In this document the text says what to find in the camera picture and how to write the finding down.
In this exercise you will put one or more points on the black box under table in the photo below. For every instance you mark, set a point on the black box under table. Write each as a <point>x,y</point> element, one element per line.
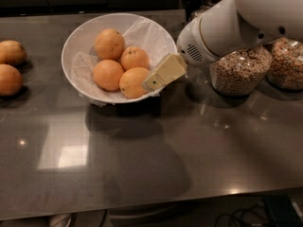
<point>281,212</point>

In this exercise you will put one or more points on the white paper liner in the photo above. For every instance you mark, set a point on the white paper liner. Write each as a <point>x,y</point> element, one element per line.
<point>148,38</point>

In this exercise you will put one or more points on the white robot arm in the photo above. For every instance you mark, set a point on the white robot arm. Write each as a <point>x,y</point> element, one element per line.
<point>226,27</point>

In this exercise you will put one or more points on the orange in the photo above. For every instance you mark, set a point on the orange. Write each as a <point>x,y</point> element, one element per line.
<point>134,57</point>
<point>109,44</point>
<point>107,74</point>
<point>12,53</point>
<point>11,80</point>
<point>131,82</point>

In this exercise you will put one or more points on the front glass cereal jar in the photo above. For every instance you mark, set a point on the front glass cereal jar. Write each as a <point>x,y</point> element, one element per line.
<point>240,72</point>

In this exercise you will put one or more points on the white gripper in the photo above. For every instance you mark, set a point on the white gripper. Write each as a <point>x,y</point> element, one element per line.
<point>190,44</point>

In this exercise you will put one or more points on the white object under table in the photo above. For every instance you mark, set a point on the white object under table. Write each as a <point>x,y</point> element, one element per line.
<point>61,220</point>

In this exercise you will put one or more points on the white bowl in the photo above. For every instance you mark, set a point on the white bowl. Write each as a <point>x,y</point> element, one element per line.
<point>75,41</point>

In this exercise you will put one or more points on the right back glass cereal jar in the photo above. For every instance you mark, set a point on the right back glass cereal jar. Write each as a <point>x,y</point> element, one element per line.
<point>286,71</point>

